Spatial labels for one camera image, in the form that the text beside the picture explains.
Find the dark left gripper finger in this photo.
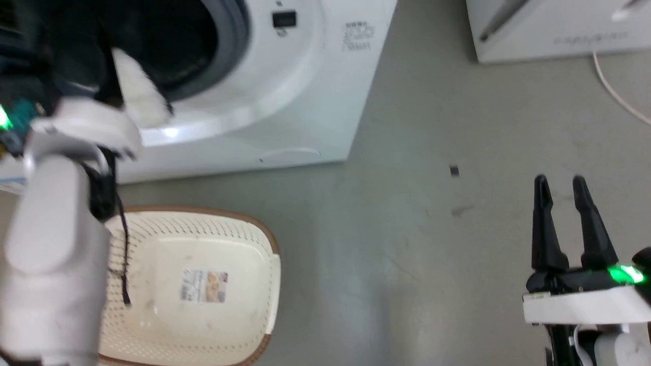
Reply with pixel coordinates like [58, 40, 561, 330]
[97, 47, 126, 108]

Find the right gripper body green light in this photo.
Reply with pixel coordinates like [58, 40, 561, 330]
[522, 247, 651, 326]

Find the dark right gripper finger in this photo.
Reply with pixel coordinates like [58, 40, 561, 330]
[572, 175, 620, 271]
[530, 174, 570, 274]

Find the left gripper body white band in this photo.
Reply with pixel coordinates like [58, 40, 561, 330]
[0, 66, 144, 161]

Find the white plush toy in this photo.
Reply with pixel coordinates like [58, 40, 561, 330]
[111, 47, 173, 129]

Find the white front-load washing machine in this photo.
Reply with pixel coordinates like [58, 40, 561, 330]
[0, 0, 398, 195]

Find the printed paper basket label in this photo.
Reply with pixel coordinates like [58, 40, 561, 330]
[180, 269, 229, 304]

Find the cream perforated laundry basket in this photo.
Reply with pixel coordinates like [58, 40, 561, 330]
[97, 205, 282, 366]

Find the white appliance cabinet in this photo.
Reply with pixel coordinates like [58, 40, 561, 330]
[465, 0, 651, 65]

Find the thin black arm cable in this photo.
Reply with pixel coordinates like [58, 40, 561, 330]
[113, 192, 134, 307]

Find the white floor cable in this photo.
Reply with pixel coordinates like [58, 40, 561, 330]
[591, 50, 651, 126]

